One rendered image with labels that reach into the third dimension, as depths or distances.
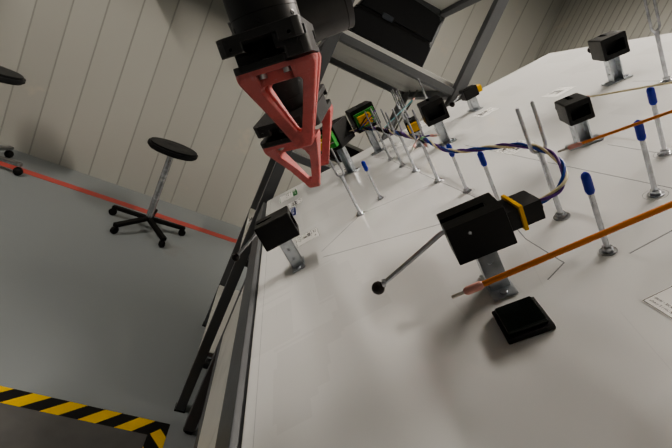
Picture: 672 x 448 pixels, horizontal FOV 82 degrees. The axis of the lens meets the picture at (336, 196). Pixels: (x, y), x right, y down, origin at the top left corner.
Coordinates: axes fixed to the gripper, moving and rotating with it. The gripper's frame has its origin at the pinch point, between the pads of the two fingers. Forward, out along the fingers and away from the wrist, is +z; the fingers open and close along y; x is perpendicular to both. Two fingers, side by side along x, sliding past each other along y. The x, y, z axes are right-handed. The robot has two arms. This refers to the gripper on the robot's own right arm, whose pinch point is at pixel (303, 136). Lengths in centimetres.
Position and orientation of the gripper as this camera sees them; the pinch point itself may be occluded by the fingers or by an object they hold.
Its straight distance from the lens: 35.7
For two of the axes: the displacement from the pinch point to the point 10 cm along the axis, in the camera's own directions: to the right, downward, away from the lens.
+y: 0.5, -3.4, 9.4
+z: 2.8, 9.1, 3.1
